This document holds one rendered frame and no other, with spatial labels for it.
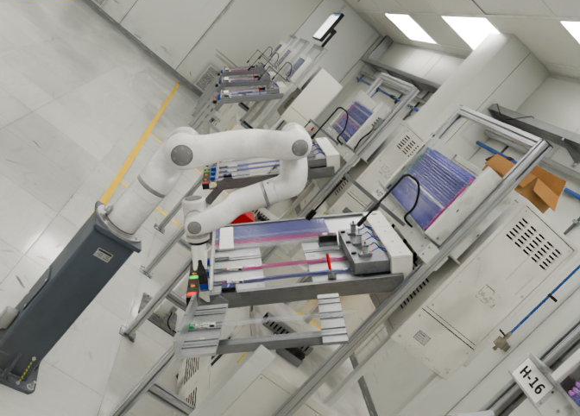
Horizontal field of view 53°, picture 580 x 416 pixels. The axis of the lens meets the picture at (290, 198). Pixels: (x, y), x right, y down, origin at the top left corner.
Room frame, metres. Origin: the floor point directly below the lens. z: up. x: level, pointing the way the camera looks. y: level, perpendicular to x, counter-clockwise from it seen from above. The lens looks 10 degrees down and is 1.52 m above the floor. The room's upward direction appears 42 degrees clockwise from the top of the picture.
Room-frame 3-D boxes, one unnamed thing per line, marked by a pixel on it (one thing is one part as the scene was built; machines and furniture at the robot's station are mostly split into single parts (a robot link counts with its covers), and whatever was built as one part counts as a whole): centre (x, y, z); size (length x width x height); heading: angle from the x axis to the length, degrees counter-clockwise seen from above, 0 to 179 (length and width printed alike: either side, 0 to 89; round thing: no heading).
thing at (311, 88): (6.99, 0.81, 0.95); 1.36 x 0.82 x 1.90; 106
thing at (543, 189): (2.59, -0.69, 1.82); 0.68 x 0.30 x 0.20; 16
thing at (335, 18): (6.95, 0.95, 2.10); 0.58 x 0.14 x 0.41; 16
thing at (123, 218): (1.95, 0.39, 0.79); 0.19 x 0.19 x 0.18
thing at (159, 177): (1.98, 0.40, 1.00); 0.19 x 0.12 x 0.24; 18
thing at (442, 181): (2.40, -0.43, 1.52); 0.51 x 0.13 x 0.27; 16
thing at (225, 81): (8.38, 1.23, 0.95); 1.37 x 0.82 x 1.90; 106
